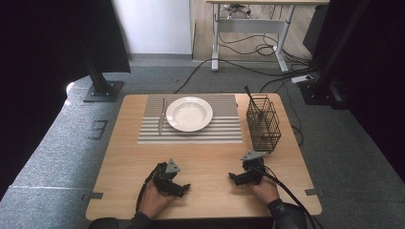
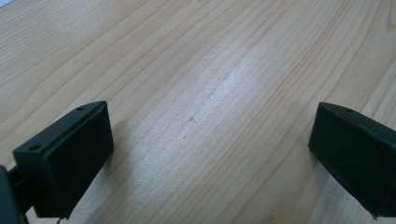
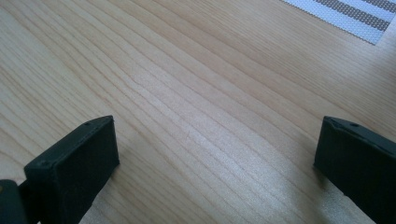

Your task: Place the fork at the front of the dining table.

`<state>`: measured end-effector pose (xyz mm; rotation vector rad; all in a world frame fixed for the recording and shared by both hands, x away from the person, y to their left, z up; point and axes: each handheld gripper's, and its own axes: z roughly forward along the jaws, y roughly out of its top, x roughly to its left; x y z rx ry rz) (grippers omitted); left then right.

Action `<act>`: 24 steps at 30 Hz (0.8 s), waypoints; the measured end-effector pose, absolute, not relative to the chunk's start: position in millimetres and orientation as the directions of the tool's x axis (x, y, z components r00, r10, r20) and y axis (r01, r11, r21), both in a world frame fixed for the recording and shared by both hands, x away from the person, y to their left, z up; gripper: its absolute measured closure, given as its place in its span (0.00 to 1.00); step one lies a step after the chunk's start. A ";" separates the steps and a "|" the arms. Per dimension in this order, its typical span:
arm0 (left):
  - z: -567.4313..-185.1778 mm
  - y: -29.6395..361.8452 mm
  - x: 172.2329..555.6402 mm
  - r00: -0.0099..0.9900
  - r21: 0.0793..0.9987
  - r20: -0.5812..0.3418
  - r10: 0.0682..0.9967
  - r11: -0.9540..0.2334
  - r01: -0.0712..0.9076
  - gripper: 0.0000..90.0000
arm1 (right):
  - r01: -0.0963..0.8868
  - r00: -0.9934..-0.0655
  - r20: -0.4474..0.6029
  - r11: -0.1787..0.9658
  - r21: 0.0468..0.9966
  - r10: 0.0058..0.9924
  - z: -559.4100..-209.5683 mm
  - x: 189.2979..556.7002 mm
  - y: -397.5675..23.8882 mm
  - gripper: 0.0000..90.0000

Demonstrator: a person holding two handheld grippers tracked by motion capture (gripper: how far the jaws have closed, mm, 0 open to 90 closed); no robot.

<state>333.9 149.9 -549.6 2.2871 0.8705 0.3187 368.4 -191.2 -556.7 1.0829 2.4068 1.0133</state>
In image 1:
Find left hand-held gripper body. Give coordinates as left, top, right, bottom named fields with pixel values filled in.
left=152, top=158, right=181, bottom=194

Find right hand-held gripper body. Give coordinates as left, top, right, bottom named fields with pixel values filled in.
left=239, top=149, right=271, bottom=186

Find person's left hand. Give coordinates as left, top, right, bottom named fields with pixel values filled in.
left=139, top=182, right=180, bottom=219

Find person's right hand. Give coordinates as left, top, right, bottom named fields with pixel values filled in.
left=250, top=177, right=281, bottom=205

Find grey striped placemat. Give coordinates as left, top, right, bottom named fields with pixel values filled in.
left=137, top=94, right=244, bottom=145

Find silver table knife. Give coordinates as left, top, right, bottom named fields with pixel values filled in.
left=158, top=97, right=168, bottom=136

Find white round plate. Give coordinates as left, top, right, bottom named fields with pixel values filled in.
left=165, top=95, right=214, bottom=133

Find dark floor socket cover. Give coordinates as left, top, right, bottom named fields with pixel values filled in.
left=88, top=119, right=109, bottom=141

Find white power strip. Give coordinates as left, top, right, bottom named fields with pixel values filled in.
left=290, top=73, right=315, bottom=85

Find black slanted metal stand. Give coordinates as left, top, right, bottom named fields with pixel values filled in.
left=298, top=0, right=372, bottom=107

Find white-legged wooden desk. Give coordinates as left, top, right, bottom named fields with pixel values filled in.
left=205, top=0, right=330, bottom=73

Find black curtain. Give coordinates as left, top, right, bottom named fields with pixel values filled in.
left=0, top=0, right=132, bottom=199
left=313, top=0, right=405, bottom=184

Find black wire cutlery basket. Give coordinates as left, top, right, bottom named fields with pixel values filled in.
left=245, top=94, right=283, bottom=153

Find thin black floor cable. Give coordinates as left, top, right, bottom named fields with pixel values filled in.
left=259, top=79, right=305, bottom=148

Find grey table bracket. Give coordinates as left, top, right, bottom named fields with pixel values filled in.
left=80, top=191, right=104, bottom=202
left=304, top=188, right=327, bottom=197

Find dark-handled utensil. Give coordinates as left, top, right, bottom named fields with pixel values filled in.
left=244, top=84, right=265, bottom=122

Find black stand with base plate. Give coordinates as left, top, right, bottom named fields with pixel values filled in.
left=81, top=51, right=125, bottom=104

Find long black floor cable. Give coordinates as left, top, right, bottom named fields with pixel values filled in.
left=173, top=57, right=319, bottom=94

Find coiled black cables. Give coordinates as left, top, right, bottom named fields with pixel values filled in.
left=218, top=31, right=300, bottom=63

